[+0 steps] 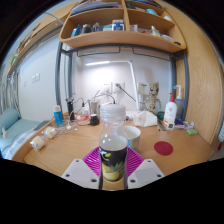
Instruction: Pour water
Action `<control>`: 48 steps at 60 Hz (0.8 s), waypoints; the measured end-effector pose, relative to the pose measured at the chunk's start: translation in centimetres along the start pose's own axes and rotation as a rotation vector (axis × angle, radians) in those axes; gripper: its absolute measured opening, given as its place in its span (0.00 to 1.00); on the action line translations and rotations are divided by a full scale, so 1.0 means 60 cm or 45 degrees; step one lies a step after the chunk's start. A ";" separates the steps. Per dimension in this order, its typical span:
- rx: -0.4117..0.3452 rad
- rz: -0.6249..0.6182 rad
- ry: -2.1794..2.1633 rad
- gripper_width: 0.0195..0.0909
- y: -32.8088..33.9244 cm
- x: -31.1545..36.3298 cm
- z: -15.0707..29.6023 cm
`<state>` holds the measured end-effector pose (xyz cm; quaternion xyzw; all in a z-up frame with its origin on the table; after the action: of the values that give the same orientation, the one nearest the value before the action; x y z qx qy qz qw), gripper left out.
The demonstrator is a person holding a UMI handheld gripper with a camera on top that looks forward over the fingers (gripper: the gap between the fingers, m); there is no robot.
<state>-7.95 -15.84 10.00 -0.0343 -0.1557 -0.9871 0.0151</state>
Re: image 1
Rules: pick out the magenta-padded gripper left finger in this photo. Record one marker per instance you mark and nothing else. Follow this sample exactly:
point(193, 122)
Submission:
point(78, 171)

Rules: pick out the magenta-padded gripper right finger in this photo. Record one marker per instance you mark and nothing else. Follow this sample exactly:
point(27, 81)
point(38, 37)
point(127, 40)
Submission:
point(147, 171)

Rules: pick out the clear bottle with pineapple label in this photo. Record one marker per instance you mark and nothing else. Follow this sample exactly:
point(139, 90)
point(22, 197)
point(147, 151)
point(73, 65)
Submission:
point(113, 156)

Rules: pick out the flat round red coaster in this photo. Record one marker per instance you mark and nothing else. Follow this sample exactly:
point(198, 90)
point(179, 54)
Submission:
point(163, 148)

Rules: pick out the white cup with blue map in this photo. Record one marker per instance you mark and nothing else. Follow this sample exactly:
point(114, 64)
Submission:
point(134, 135)

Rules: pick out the white paper bag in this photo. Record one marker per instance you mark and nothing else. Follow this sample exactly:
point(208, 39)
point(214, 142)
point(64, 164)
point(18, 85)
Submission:
point(145, 119)

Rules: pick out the small black charger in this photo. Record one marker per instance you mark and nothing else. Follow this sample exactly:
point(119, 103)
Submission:
point(94, 120)

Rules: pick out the blue tube with white cap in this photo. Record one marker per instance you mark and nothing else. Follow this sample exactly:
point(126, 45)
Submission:
point(58, 116)

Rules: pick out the green plastic pouch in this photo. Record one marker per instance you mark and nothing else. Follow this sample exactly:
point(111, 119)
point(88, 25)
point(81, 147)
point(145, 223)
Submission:
point(192, 132)

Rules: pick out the black electric shaver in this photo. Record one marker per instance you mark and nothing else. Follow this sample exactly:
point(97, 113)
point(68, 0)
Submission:
point(70, 110)

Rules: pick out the white pump bottle, red pump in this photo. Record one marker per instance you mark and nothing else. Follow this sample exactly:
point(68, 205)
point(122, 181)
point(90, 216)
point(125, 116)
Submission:
point(170, 111)

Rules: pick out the brown tree figure toy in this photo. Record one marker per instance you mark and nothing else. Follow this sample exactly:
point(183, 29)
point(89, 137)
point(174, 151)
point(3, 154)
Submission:
point(153, 95)

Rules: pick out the light blue bed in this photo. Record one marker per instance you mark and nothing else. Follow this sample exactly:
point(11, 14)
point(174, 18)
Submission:
point(13, 130)

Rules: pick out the white desk lamp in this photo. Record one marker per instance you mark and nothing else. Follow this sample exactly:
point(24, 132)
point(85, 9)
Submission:
point(132, 80)

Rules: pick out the wooden shelf unit with items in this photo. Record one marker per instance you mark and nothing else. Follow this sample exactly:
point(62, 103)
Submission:
point(116, 38)

